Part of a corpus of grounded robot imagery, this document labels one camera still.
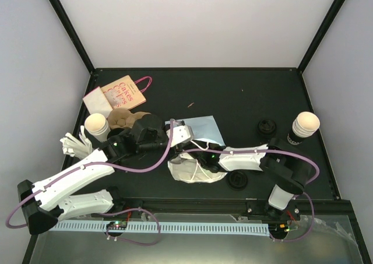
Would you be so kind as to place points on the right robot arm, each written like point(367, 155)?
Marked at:
point(280, 161)

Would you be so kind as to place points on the right paper cup stack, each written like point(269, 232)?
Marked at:
point(304, 126)

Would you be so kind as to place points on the left paper cup stack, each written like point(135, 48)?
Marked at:
point(97, 125)

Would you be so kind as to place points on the black left frame post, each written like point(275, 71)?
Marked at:
point(72, 34)

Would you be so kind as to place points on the black coffee lid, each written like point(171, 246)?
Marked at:
point(267, 128)
point(237, 180)

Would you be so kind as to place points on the black frame post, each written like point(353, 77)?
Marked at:
point(320, 34)
point(72, 34)

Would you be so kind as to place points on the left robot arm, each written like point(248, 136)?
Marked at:
point(47, 202)

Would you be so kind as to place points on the brown Cakes paper bag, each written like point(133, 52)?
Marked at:
point(124, 93)

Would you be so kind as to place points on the light blue slotted cable duct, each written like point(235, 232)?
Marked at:
point(96, 226)

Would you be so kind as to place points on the light blue paper bag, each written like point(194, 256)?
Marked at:
point(192, 162)

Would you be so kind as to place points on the black right frame post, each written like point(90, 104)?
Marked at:
point(320, 34)

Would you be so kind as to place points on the white pink-edged napkin pack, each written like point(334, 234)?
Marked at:
point(97, 103)

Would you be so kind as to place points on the paper cup stack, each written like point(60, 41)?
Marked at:
point(97, 125)
point(304, 126)

